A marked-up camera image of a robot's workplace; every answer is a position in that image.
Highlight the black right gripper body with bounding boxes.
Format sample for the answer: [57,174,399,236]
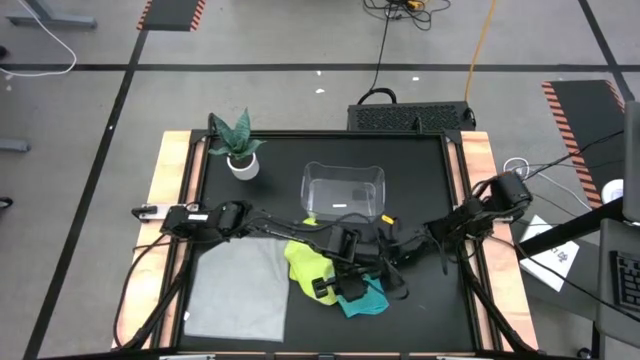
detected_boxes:
[382,227,436,266]

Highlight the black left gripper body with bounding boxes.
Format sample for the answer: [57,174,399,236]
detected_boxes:
[334,254,376,302]

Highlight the teal microfiber towel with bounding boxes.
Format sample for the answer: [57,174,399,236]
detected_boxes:
[335,273,390,319]

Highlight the yellow-green microfiber towel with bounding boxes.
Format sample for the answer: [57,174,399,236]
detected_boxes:
[283,217,341,307]

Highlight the clear plastic bin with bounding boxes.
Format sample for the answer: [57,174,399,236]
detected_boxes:
[300,160,387,225]

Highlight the grey microfiber towel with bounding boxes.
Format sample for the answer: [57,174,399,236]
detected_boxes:
[183,237,291,344]

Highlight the black perforated computer case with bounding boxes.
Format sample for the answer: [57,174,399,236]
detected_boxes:
[347,101,477,133]

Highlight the white plant pot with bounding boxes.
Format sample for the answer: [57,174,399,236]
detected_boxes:
[226,152,261,182]

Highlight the white paper sheet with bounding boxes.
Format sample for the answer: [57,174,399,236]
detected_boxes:
[518,214,581,294]

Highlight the black diagonal bar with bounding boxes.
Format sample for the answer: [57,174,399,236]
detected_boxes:
[514,197,626,260]

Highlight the green snake plant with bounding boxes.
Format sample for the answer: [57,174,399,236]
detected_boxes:
[207,108,267,162]

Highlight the grey desk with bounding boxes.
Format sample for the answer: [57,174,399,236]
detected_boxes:
[594,217,640,346]

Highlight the white cup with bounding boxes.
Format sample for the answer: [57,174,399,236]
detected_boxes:
[601,178,626,205]

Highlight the hazard-striped black mat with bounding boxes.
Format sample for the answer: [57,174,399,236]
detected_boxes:
[542,79,627,210]
[137,0,207,33]

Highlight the black keyboard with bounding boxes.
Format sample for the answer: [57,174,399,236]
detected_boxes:
[609,249,640,312]

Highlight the grey monitor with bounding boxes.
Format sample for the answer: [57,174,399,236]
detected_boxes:
[623,99,640,224]

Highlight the coiled white cable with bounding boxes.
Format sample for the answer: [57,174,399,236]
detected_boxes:
[502,156,594,211]

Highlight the black hanging cable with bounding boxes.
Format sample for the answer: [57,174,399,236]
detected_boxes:
[355,0,399,106]

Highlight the yellow hanging cord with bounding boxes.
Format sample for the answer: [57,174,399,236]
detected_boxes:
[463,0,498,103]

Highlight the tangled black cables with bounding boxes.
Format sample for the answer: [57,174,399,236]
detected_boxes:
[363,0,452,32]

